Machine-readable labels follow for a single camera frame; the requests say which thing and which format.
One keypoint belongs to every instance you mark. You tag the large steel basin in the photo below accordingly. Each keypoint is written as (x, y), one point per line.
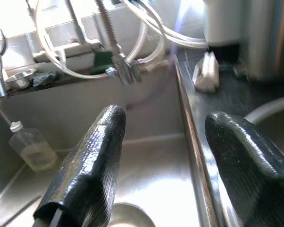
(279, 120)

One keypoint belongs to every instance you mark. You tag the small steel bowl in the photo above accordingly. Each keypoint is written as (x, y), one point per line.
(132, 215)
(20, 79)

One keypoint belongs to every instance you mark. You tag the green sponge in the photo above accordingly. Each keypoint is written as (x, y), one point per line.
(101, 61)

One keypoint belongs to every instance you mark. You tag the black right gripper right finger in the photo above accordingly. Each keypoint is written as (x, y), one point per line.
(251, 177)

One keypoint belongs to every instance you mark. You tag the stainless steel sink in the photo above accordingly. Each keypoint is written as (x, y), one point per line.
(156, 170)

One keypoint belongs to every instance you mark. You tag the dark scrubbing cloth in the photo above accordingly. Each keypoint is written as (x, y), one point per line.
(43, 79)

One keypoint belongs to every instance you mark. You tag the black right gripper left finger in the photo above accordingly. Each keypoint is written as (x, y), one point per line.
(90, 170)

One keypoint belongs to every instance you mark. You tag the spring pull-down faucet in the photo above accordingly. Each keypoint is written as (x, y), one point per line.
(109, 28)

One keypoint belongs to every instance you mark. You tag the clear plastic bottle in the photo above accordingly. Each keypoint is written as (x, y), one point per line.
(33, 151)

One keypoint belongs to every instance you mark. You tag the tall steel container black lid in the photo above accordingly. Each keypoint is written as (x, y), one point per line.
(258, 47)

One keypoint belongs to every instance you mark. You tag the white container blue label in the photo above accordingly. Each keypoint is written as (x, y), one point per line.
(222, 23)

